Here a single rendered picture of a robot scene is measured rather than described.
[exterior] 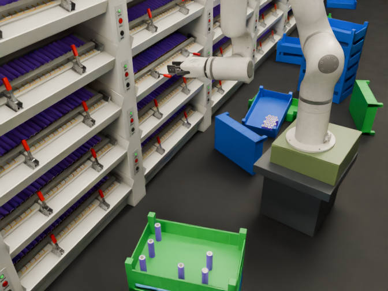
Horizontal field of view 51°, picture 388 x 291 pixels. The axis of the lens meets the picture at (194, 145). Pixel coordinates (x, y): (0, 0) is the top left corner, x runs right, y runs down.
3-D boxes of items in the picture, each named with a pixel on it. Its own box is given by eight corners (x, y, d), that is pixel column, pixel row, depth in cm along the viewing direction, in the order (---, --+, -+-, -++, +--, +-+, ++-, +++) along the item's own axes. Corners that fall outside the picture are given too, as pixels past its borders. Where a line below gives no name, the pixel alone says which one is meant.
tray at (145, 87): (201, 53, 208) (207, 38, 202) (133, 105, 164) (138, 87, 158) (169, 34, 211) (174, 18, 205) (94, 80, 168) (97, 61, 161)
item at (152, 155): (201, 120, 231) (209, 102, 222) (141, 181, 187) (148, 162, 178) (172, 102, 234) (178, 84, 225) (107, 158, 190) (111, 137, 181)
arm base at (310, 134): (342, 134, 162) (349, 93, 152) (324, 158, 149) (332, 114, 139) (297, 122, 172) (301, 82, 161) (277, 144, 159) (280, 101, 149)
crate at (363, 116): (359, 134, 230) (374, 135, 230) (368, 103, 219) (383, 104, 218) (348, 108, 255) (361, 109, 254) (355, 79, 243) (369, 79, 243)
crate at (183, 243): (245, 247, 123) (247, 228, 118) (234, 305, 107) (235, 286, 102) (151, 229, 129) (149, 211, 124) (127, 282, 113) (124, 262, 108)
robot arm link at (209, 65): (220, 52, 151) (213, 52, 152) (210, 62, 144) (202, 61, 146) (223, 74, 155) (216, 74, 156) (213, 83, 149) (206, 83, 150)
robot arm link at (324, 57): (329, 89, 155) (338, 28, 141) (339, 114, 139) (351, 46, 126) (297, 90, 156) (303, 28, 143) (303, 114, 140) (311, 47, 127)
